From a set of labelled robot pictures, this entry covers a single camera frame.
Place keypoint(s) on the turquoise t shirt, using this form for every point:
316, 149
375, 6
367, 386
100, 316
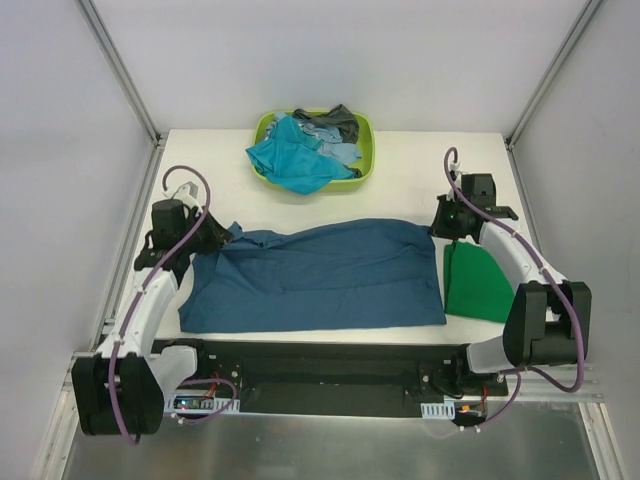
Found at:
290, 159

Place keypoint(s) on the right aluminium frame post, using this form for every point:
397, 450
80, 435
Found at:
564, 52

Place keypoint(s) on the dark blue t shirt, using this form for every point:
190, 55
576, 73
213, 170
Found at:
362, 274

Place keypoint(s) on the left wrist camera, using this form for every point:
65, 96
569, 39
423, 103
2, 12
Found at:
187, 192

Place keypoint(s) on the right slotted cable duct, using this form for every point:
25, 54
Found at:
438, 411

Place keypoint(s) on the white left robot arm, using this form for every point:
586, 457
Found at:
121, 389

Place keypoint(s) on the light blue t shirt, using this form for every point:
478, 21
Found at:
324, 140

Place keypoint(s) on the aluminium frame post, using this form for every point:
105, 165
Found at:
564, 52
107, 45

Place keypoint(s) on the folded green t shirt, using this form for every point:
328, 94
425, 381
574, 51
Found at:
474, 285

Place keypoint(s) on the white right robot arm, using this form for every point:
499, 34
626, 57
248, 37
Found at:
546, 331

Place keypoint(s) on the dark grey t shirt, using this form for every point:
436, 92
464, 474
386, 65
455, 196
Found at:
339, 117

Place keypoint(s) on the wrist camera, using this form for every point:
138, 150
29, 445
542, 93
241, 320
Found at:
455, 172
187, 192

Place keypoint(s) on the left aluminium frame post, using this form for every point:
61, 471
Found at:
107, 45

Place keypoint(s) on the slotted cable duct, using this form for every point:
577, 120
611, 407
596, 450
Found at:
438, 411
195, 405

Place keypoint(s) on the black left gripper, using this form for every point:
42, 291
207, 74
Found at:
215, 232

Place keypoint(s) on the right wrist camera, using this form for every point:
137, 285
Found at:
455, 172

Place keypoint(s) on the lime green plastic basket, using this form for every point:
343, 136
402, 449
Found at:
362, 167

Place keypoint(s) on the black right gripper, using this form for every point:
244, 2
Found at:
441, 225

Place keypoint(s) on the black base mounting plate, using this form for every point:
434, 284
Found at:
334, 379

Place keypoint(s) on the left slotted cable duct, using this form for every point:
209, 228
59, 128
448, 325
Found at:
195, 405

